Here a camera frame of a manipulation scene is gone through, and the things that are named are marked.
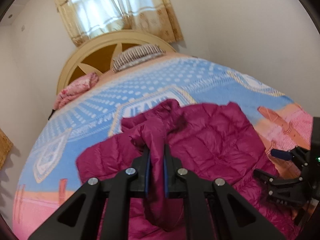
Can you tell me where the blue and pink bed blanket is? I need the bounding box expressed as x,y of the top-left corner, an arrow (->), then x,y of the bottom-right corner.
12,53 -> 312,239

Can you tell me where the striped pillow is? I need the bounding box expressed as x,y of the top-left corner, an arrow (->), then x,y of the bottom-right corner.
112,43 -> 166,73

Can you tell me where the beige floral window curtain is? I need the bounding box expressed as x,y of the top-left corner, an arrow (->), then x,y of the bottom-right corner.
54,0 -> 183,47

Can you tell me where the magenta quilted puffer jacket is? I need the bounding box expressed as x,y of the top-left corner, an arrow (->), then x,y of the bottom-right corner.
76,99 -> 299,239

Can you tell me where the black camera box green light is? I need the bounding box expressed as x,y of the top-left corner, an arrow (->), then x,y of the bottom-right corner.
310,117 -> 320,165

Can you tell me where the beige side window curtain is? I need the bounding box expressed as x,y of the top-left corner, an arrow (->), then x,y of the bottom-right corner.
0,129 -> 13,170

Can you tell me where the pink floral folded quilt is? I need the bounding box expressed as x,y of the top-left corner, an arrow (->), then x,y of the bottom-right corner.
53,73 -> 99,111

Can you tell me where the cream wooden headboard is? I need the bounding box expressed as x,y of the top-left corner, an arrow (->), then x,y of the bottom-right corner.
56,30 -> 176,93

